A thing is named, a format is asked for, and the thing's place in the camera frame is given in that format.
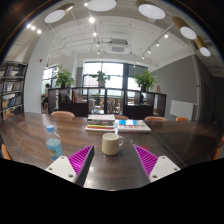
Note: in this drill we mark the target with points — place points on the round pendant lamp lower right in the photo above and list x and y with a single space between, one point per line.
204 51

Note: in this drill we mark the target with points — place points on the left potted plant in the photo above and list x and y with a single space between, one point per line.
64 78

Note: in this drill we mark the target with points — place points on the round ceiling lamp right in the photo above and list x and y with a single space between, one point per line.
151 11

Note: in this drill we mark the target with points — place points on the middle potted plant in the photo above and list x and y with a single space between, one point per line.
102 78

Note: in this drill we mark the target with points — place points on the right potted plant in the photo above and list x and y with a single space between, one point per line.
145 80

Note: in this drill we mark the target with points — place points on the cream ceramic mug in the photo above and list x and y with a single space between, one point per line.
111 143

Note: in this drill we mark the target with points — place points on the round ceiling lamp left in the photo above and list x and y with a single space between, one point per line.
55 16

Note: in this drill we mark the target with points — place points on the tall bookshelf at left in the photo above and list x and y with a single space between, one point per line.
12 80

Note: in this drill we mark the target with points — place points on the potted plant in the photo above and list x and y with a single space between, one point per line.
64 78
102 78
145 80

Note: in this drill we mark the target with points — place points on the round pendant lamp far right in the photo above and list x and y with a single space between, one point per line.
188 33

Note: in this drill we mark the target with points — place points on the round ceiling lamp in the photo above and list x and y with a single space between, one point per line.
101 5
55 16
151 11

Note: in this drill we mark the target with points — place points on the orange chair far right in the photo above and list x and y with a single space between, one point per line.
182 119

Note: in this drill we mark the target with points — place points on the round pendant lamp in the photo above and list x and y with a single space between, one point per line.
188 33
204 51

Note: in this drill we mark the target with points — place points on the tan chair back middle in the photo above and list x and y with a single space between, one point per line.
121 117

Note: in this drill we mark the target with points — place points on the tan chair back right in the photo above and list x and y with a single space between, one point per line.
155 118

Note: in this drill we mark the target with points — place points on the red round coaster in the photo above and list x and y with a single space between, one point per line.
146 148

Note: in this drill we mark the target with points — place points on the clear plastic water bottle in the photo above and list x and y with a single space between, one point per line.
53 143

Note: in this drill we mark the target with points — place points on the tan chair back left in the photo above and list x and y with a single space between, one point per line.
63 114

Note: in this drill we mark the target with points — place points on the dark low shelf divider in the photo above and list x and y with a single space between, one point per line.
83 101

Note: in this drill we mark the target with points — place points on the blue white book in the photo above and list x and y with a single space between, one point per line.
131 126

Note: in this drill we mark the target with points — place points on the round ceiling lamp centre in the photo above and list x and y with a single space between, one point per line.
101 5

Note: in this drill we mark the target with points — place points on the ceiling air conditioner unit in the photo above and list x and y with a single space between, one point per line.
118 46

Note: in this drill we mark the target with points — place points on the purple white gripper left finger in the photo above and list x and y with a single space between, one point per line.
75 167

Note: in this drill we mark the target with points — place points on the stack of books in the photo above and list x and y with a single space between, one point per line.
101 122

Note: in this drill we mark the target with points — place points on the tan chair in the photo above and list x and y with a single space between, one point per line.
63 114
155 118
121 117

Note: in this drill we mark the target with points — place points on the white board against wall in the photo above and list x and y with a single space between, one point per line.
182 109

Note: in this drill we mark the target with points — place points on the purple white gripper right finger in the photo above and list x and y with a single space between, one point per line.
155 167

